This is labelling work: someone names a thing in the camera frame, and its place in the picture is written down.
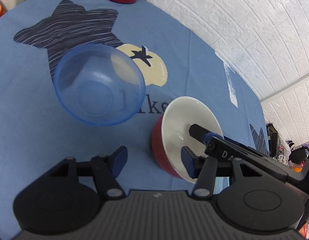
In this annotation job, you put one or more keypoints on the translucent blue plastic bowl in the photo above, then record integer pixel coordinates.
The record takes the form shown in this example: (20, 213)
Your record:
(99, 85)

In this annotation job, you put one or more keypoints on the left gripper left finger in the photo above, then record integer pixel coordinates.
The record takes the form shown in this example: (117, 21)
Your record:
(104, 169)

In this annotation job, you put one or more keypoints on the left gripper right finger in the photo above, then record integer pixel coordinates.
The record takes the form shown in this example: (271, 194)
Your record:
(205, 169)

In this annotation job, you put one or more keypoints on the red ceramic bowl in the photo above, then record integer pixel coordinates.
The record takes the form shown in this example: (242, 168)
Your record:
(171, 133)

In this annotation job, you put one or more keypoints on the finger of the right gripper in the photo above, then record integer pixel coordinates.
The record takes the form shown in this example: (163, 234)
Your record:
(201, 134)

